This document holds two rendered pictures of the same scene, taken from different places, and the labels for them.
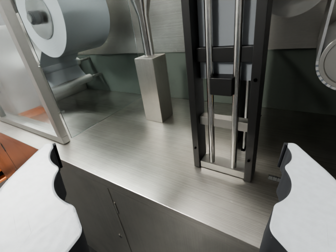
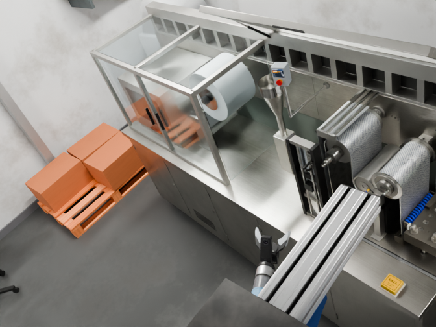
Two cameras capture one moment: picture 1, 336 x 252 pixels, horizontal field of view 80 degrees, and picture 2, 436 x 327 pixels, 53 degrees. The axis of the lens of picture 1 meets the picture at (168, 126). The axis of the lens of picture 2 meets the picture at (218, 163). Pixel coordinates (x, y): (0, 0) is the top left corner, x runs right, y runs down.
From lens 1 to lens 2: 1.85 m
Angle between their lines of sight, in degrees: 24
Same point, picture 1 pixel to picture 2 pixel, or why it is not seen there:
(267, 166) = not seen: hidden behind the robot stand
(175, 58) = (307, 119)
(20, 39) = (209, 137)
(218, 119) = (311, 197)
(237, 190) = not seen: hidden behind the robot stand
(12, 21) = (207, 130)
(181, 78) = (313, 132)
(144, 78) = (279, 148)
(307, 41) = (387, 141)
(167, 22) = (300, 96)
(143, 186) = (275, 222)
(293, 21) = not seen: hidden behind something
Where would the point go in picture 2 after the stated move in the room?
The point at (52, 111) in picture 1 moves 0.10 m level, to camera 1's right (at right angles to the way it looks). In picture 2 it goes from (222, 169) to (237, 167)
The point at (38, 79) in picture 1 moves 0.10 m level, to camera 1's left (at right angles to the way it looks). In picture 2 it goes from (216, 154) to (200, 155)
